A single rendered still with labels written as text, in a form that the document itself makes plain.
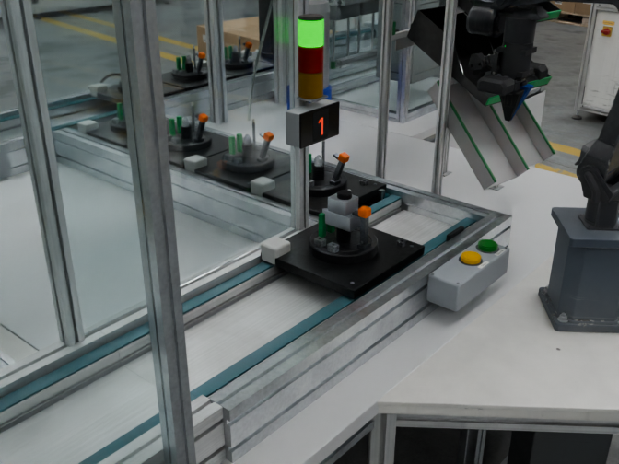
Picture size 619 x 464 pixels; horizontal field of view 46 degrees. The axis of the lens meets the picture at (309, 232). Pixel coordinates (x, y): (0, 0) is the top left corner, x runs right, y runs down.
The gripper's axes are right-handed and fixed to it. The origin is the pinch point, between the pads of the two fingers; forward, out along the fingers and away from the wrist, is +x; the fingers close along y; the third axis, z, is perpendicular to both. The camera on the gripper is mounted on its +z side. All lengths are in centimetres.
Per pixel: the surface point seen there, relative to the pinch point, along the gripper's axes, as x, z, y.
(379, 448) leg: 51, -7, 49
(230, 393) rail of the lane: 29, 4, 74
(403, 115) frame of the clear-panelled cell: 37, 77, -81
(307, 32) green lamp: -13.6, 30.5, 26.2
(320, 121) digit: 4.0, 28.7, 24.2
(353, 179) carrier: 28.4, 40.8, -3.7
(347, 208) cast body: 18.0, 17.4, 29.1
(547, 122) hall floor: 128, 146, -384
